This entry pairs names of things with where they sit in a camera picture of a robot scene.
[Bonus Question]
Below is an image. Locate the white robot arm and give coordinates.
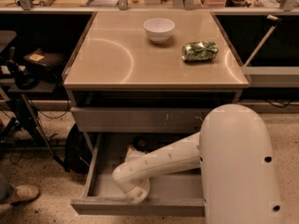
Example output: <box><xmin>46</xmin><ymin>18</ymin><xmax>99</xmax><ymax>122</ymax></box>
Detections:
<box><xmin>112</xmin><ymin>105</ymin><xmax>283</xmax><ymax>224</ymax></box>

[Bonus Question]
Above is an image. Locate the grey drawer cabinet with counter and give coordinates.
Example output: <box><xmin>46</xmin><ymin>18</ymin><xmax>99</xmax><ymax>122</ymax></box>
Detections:
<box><xmin>61</xmin><ymin>9</ymin><xmax>250</xmax><ymax>156</ymax></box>

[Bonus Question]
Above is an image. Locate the closed grey top drawer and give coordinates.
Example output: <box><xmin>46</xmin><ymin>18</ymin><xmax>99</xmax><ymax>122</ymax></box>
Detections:
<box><xmin>71</xmin><ymin>107</ymin><xmax>210</xmax><ymax>133</ymax></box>

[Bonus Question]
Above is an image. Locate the black bag with label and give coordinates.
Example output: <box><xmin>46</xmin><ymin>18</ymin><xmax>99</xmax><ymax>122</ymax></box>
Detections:
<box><xmin>21</xmin><ymin>48</ymin><xmax>67</xmax><ymax>79</ymax></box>

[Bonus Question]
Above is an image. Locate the tan shoe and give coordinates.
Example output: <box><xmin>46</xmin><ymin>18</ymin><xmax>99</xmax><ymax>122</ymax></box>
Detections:
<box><xmin>0</xmin><ymin>185</ymin><xmax>40</xmax><ymax>204</ymax></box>

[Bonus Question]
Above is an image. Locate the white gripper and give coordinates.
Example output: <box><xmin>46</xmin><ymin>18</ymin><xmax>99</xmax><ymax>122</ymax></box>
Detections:
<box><xmin>125</xmin><ymin>145</ymin><xmax>148</xmax><ymax>162</ymax></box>

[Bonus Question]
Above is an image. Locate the grey pole with handle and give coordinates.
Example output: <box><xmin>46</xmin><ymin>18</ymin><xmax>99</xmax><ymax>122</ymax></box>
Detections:
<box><xmin>243</xmin><ymin>15</ymin><xmax>281</xmax><ymax>68</ymax></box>

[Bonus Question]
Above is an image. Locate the open grey middle drawer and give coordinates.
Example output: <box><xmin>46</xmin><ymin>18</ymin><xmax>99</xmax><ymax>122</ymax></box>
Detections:
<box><xmin>71</xmin><ymin>133</ymin><xmax>205</xmax><ymax>217</ymax></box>

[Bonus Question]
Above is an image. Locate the crushed green soda can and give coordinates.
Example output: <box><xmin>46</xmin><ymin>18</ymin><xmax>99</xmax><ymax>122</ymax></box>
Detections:
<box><xmin>181</xmin><ymin>41</ymin><xmax>219</xmax><ymax>62</ymax></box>

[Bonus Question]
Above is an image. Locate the black stand with cables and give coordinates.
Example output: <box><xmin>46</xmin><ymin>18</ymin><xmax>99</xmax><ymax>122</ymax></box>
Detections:
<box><xmin>4</xmin><ymin>47</ymin><xmax>64</xmax><ymax>167</ymax></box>

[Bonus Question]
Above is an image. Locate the white ceramic bowl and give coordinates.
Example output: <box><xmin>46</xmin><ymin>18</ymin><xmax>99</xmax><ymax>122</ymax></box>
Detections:
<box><xmin>143</xmin><ymin>18</ymin><xmax>175</xmax><ymax>44</ymax></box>

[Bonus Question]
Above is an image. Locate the dark blue pepsi can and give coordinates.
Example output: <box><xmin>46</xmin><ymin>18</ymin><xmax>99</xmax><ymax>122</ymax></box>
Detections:
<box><xmin>133</xmin><ymin>136</ymin><xmax>146</xmax><ymax>151</ymax></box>

